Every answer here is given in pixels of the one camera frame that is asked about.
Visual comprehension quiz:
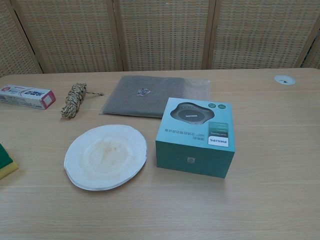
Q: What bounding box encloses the white stained plate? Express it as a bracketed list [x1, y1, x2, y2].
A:
[64, 124, 148, 192]

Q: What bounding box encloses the teal Philips speaker box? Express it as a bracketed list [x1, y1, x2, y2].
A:
[154, 97, 237, 180]

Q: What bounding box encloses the woven bamboo folding screen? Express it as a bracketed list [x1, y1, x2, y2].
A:
[0, 0, 320, 79]

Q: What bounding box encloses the yellow black rope bundle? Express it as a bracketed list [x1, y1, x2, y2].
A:
[60, 82, 105, 120]

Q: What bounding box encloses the grey cloth in plastic bag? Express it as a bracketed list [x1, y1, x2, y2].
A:
[98, 75, 211, 119]

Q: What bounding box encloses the green yellow sponge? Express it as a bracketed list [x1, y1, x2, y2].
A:
[0, 142, 20, 180]

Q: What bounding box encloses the white red toothpaste box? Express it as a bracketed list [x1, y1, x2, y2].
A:
[0, 83, 56, 111]

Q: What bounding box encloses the white round cable grommet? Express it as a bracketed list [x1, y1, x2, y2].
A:
[273, 74, 297, 86]

